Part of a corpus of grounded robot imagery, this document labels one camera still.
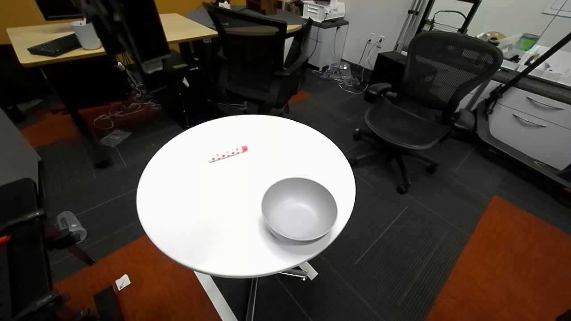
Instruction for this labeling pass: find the black computer tower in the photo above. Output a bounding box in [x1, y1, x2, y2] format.
[158, 53, 207, 129]

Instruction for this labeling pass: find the wooden desk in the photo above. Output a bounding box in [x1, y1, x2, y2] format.
[6, 12, 219, 169]

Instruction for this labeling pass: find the white cylinder container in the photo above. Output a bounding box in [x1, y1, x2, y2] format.
[71, 20, 103, 51]

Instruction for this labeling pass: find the metal ladder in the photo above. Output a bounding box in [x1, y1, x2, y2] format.
[393, 0, 483, 55]

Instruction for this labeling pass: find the device with green screen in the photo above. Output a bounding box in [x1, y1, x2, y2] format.
[514, 33, 541, 53]

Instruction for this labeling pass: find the tangle of grey cables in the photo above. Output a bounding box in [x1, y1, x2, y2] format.
[311, 62, 363, 95]

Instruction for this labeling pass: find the grey bowl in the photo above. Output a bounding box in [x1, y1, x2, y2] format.
[261, 177, 339, 243]

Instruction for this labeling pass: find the black box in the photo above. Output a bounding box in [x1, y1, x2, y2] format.
[364, 50, 407, 104]

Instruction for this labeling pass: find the white drawer cabinet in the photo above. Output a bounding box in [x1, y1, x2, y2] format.
[459, 70, 571, 172]

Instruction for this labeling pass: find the black mesh office chair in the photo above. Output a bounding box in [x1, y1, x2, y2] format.
[352, 31, 505, 195]

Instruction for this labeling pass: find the tangle of white cables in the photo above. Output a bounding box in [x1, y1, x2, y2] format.
[91, 87, 162, 131]

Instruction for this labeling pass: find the white marker with red dots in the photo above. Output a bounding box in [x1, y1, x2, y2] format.
[208, 145, 249, 164]

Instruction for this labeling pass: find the white cabinet with printer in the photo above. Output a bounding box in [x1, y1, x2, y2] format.
[302, 0, 350, 70]

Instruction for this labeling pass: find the black keyboard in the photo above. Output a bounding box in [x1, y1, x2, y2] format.
[27, 33, 82, 58]

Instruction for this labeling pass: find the black stand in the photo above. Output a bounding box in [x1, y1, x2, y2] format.
[484, 44, 571, 117]

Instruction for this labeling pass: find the grey table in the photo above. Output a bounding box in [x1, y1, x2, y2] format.
[0, 109, 42, 189]

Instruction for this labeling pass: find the round dark table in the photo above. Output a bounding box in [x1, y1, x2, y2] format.
[186, 6, 304, 37]

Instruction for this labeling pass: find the plastic sheet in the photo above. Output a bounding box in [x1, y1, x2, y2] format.
[99, 129, 132, 148]

